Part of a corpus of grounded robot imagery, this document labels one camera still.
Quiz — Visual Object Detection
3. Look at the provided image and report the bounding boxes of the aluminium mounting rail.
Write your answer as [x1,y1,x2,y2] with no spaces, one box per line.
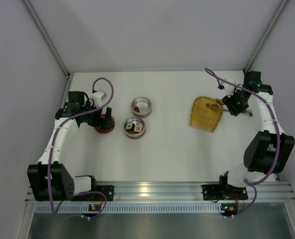
[98,181,295,203]

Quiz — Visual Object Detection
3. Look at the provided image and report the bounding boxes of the metal round tin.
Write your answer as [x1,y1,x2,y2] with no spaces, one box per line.
[123,116,146,139]
[131,97,152,118]

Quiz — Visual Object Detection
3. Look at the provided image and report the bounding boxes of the red round lid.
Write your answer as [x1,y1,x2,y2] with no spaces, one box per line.
[95,114,115,134]

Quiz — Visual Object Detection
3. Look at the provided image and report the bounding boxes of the metal serving tongs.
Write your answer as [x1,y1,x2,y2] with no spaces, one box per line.
[210,98,253,117]

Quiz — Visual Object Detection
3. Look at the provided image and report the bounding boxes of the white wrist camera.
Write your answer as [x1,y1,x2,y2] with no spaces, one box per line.
[90,91,107,108]
[218,79,236,97]

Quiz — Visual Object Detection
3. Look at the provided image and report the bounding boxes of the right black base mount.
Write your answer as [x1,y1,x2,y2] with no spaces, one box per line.
[201,184,248,201]

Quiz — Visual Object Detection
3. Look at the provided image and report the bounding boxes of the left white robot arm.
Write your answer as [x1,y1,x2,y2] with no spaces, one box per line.
[27,91,115,201]

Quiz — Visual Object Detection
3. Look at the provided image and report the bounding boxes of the far metal round tin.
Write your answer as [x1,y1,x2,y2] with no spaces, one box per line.
[131,97,152,118]

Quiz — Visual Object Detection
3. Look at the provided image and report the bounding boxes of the bamboo woven tray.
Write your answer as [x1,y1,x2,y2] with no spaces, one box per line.
[189,96,223,132]

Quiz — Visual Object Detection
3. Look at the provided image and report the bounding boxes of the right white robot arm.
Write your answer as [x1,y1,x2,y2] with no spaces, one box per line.
[218,71,295,199]

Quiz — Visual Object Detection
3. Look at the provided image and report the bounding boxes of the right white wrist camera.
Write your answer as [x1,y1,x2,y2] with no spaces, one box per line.
[218,79,236,97]

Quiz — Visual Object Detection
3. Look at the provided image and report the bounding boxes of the orange topped sushi roll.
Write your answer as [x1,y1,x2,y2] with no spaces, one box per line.
[134,125,143,133]

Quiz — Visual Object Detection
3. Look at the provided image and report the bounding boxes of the slotted cable duct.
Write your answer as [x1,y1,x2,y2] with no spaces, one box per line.
[35,203,237,214]

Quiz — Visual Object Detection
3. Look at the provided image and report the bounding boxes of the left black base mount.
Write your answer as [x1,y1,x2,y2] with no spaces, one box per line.
[72,185,114,202]

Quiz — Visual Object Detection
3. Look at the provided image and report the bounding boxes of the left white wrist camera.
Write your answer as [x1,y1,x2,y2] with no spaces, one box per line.
[90,91,107,108]

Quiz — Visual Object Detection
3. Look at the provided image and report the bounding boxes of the near metal round tin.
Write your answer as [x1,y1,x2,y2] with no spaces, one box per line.
[123,116,146,139]

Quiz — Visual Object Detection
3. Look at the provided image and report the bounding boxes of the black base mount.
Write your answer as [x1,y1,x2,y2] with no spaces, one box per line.
[201,184,248,201]
[72,185,114,202]

